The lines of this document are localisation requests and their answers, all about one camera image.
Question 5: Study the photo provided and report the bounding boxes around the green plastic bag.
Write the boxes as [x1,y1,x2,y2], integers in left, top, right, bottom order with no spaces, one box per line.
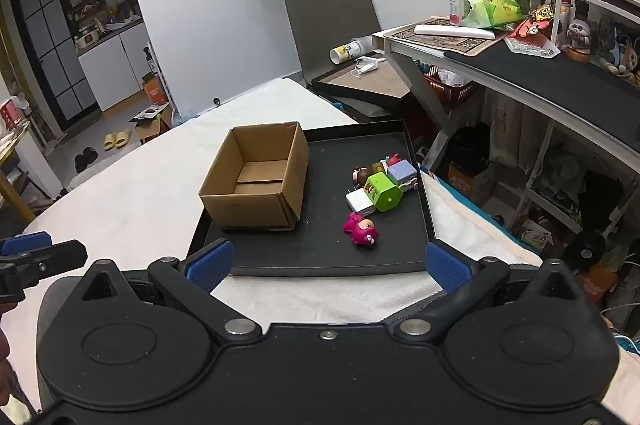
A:
[461,0,523,29]

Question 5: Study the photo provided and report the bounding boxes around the white tablecloth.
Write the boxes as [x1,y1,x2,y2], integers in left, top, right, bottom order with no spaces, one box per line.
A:
[1,78,639,424]

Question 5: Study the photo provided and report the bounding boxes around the brown-haired small figurine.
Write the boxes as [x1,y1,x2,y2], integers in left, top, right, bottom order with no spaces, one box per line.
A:
[352,166,372,188]

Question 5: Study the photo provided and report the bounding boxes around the open cardboard box on floor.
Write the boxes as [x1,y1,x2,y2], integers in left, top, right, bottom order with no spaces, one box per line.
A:
[129,104,172,144]

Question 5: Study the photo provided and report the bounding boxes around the lavender cube toy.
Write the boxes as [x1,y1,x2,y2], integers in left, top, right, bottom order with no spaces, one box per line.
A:
[387,160,418,192]

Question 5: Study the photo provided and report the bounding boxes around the black framed brown board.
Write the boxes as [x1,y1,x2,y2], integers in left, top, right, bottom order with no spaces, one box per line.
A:
[311,59,410,109]

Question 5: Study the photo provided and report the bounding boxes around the yellow slippers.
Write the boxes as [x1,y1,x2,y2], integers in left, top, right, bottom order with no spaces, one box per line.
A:
[103,130,131,151]

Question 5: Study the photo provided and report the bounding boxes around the brown cardboard box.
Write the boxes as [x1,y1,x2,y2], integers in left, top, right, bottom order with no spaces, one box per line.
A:
[198,122,309,231]

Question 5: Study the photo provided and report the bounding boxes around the green hexagonal box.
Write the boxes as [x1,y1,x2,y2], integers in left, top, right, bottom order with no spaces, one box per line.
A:
[363,172,402,213]

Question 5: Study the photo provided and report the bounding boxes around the red and blue small figurine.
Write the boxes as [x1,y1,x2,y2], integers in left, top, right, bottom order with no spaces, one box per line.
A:
[371,153,401,173]

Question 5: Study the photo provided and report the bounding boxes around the white power adapter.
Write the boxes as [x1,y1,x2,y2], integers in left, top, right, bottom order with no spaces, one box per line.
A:
[345,188,375,217]

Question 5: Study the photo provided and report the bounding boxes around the white face mask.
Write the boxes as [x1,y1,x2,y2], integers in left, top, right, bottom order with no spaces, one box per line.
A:
[350,57,385,78]

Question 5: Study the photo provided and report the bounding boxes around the black tray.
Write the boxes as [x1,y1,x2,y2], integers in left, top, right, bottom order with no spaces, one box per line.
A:
[188,121,435,278]

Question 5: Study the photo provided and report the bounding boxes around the black slippers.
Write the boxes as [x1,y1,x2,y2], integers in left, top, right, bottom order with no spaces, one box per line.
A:
[74,147,99,174]

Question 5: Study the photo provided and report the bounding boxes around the white desk with black mat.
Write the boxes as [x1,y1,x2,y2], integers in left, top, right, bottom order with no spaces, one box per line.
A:
[372,28,639,172]

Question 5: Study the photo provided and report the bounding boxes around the grey chair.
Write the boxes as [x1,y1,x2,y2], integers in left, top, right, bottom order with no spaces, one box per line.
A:
[284,0,416,122]

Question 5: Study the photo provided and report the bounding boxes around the pink toy figure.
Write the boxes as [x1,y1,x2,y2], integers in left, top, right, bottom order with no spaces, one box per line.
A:
[343,213,378,247]

